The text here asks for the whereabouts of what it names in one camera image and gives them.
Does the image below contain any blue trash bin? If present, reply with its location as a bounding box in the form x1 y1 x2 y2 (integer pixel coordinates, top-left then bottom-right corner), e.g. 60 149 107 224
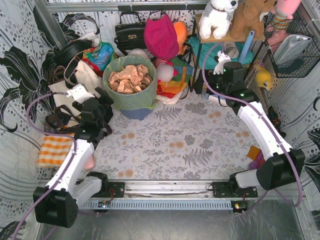
119 107 152 121

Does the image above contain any green plastic trash bag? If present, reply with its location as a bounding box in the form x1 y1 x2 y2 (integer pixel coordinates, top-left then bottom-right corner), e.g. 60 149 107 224
102 55 158 111

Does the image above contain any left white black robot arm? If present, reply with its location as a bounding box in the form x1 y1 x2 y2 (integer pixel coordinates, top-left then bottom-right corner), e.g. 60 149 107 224
33 84 114 228

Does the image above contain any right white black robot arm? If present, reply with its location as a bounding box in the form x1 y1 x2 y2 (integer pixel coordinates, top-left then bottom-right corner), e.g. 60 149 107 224
200 61 305 207

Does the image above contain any cream canvas tote bag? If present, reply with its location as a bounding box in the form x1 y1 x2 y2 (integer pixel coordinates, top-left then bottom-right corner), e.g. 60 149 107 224
49 60 103 117

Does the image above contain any colorful printed bag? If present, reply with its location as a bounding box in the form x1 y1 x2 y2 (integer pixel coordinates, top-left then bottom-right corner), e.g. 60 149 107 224
82 42 117 72

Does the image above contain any magenta fabric bag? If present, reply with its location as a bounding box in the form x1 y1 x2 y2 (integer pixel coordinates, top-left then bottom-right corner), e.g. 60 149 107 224
144 13 179 60

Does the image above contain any yellow plush duck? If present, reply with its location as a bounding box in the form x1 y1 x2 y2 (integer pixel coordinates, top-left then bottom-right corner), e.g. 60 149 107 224
254 63 272 91

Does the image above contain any grey baseball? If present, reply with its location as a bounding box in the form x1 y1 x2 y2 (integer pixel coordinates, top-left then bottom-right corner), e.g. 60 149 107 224
224 42 240 59

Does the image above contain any black metal shelf rack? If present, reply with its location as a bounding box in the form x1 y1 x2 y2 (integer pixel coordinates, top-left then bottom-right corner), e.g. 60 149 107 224
188 14 265 93

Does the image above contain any pink round object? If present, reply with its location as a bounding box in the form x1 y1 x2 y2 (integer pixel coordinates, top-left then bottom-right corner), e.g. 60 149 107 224
83 154 96 171

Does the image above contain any crumpled brown paper waste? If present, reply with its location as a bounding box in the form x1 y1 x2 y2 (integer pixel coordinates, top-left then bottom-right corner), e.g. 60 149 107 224
108 64 153 95

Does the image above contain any orange white checkered cloth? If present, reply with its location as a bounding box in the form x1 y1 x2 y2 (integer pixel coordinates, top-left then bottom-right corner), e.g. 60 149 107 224
37 135 73 168

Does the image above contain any teal folded cloth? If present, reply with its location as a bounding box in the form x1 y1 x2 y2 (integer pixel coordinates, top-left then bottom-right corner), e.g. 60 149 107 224
188 37 254 70

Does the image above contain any brown teddy bear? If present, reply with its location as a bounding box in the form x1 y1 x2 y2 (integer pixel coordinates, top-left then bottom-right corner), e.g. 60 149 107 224
230 0 278 39

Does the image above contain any white plush dog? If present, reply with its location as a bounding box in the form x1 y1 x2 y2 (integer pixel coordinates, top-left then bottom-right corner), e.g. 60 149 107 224
199 0 239 40

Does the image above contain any silver pouch in basket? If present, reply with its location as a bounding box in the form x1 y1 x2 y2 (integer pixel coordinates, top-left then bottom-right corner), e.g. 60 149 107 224
273 34 312 65

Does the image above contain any pink white plush pig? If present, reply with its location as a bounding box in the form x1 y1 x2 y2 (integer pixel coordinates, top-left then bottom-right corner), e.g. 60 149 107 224
154 58 178 83

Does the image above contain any purple orange sock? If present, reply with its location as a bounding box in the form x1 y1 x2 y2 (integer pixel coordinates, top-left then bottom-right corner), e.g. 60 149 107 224
247 145 266 170

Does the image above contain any orange plush toy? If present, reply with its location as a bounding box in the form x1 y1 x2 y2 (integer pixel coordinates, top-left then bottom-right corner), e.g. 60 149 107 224
173 21 187 55

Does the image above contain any black leather handbag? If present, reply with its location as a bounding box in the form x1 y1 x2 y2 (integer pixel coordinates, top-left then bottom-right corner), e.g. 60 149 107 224
114 11 147 56

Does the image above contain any pink plush toy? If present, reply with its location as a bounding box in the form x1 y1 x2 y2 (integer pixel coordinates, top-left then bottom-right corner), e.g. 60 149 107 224
271 0 301 25

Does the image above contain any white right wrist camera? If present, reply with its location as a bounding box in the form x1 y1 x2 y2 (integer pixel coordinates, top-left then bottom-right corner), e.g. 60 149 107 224
213 50 231 75

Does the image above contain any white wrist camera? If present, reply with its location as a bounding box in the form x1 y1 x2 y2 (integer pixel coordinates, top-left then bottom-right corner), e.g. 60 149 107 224
66 83 95 104
213 50 231 75

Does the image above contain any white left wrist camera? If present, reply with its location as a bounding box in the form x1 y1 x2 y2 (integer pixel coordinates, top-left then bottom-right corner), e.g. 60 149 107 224
66 83 95 104

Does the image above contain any metal handled broom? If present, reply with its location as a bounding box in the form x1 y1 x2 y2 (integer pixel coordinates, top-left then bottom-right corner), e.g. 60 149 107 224
247 72 287 138

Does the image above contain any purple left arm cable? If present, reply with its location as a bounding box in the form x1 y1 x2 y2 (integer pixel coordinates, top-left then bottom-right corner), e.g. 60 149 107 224
9 91 106 240

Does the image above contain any black wire basket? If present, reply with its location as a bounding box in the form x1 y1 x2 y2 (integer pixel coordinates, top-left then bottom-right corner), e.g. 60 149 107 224
264 12 320 78

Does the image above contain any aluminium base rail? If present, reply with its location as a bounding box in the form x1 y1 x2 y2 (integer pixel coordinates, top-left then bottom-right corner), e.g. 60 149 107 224
37 178 306 213

